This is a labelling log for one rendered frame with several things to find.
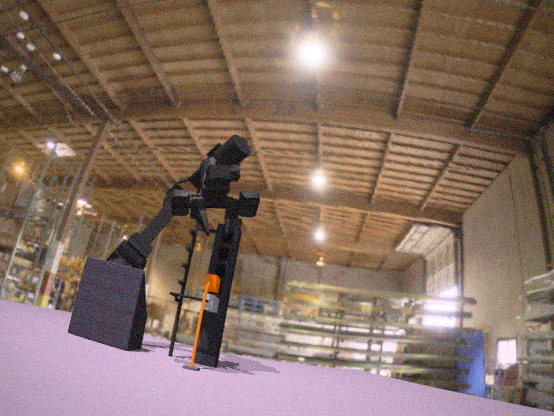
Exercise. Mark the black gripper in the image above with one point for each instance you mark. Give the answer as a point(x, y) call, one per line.
point(214, 197)

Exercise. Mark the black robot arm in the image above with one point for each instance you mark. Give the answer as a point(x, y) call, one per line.
point(219, 169)

